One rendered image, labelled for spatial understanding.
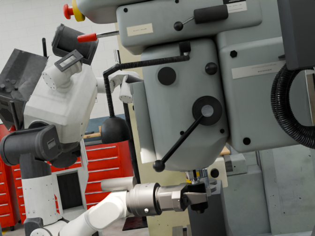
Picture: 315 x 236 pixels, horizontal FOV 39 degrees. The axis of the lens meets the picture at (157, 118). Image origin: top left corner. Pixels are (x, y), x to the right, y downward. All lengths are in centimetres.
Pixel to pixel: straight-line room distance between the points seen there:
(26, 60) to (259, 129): 84
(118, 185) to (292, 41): 63
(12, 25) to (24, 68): 940
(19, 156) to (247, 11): 78
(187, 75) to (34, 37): 974
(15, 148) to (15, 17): 960
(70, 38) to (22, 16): 929
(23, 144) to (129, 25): 53
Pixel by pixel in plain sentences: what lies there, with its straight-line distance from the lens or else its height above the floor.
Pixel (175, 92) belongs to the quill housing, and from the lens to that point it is 106.
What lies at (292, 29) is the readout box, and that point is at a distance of 82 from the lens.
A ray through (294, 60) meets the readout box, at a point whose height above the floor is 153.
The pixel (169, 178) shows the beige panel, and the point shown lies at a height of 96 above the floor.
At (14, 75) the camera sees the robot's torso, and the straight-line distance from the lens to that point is 152.
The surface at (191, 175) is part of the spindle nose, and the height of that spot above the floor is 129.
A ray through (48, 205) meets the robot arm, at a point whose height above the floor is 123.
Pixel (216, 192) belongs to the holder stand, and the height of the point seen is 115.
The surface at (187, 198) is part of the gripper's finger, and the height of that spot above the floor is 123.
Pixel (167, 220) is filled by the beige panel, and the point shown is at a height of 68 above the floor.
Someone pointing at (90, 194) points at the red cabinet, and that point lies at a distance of 592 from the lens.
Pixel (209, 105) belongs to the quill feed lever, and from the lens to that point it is 103.
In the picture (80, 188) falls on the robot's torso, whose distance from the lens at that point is 178.
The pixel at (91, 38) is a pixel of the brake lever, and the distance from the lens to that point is 127.
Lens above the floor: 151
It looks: 3 degrees down
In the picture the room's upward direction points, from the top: 9 degrees counter-clockwise
